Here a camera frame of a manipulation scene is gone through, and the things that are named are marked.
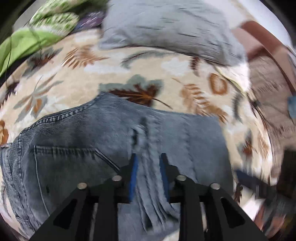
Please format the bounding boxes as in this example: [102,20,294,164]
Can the grey denim pants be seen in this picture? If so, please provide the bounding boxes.
[1,93,233,240]

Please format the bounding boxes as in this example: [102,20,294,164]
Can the brown striped pillow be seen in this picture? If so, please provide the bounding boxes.
[247,55,296,153]

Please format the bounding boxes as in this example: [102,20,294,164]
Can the leaf pattern bed blanket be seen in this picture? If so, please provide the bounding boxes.
[0,27,278,241]

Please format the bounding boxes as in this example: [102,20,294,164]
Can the grey quilted pillow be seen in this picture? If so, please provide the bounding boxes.
[100,1,246,66]

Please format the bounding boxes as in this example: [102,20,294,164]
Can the blue fuzzy towel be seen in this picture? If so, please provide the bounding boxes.
[287,95,296,122]

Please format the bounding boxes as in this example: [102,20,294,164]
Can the pink brown headboard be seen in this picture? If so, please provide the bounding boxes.
[232,21,295,94]

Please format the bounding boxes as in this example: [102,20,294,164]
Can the purple patterned cloth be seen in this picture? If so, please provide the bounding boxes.
[73,11,105,32]

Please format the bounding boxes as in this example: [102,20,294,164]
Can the green checkered quilt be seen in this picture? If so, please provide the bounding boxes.
[1,1,107,75]

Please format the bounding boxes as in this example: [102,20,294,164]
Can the black cable on bed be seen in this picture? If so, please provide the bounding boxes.
[2,21,45,77]

